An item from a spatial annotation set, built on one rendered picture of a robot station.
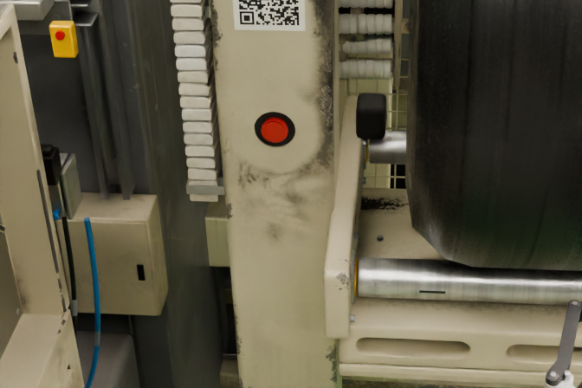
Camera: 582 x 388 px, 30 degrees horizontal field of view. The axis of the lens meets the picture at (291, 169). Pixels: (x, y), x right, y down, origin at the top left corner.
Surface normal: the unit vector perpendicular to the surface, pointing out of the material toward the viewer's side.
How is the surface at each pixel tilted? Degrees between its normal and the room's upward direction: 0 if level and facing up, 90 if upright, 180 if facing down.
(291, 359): 90
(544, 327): 0
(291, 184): 90
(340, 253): 0
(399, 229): 0
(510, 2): 65
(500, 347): 90
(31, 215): 90
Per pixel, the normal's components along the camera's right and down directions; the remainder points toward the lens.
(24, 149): -0.11, 0.55
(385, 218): -0.04, -0.84
